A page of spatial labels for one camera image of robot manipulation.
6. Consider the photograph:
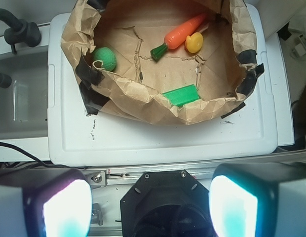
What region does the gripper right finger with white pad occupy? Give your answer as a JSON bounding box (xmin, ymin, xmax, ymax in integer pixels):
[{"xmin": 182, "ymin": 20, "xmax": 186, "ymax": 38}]
[{"xmin": 209, "ymin": 162, "xmax": 306, "ymax": 237}]

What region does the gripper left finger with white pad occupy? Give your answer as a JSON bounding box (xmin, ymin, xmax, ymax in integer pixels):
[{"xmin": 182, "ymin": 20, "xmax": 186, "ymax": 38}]
[{"xmin": 0, "ymin": 168, "xmax": 92, "ymax": 237}]

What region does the green ball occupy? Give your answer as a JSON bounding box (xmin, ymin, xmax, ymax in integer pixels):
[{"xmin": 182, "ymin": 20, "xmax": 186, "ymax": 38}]
[{"xmin": 93, "ymin": 47, "xmax": 117, "ymax": 72}]

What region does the green plastic block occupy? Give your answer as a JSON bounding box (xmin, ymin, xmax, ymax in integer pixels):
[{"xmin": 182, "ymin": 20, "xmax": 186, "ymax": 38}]
[{"xmin": 162, "ymin": 84, "xmax": 199, "ymax": 107}]

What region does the brown paper bag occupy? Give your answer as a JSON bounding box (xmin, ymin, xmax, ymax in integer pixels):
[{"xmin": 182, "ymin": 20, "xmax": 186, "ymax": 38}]
[{"xmin": 61, "ymin": 0, "xmax": 264, "ymax": 125}]

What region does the yellow rubber duck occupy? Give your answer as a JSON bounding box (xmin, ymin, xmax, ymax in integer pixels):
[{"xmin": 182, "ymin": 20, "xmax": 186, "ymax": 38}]
[{"xmin": 185, "ymin": 32, "xmax": 203, "ymax": 53}]

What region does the black faucet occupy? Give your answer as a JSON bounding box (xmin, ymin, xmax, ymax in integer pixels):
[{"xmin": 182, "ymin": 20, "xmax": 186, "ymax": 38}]
[{"xmin": 0, "ymin": 8, "xmax": 42, "ymax": 89}]

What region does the orange toy carrot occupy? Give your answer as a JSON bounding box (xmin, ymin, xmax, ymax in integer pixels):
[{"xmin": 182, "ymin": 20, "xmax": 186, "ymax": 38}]
[{"xmin": 150, "ymin": 13, "xmax": 207, "ymax": 61}]

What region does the metal corner bracket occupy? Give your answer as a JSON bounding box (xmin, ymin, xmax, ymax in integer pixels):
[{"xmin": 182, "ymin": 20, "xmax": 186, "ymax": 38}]
[{"xmin": 85, "ymin": 170, "xmax": 107, "ymax": 189}]

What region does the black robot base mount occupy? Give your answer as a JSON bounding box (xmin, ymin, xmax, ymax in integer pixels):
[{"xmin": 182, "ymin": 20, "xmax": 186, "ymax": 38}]
[{"xmin": 120, "ymin": 170, "xmax": 216, "ymax": 237}]

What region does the black cable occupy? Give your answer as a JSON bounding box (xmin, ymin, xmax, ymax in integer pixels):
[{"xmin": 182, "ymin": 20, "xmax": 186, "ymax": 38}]
[{"xmin": 0, "ymin": 140, "xmax": 70, "ymax": 169}]

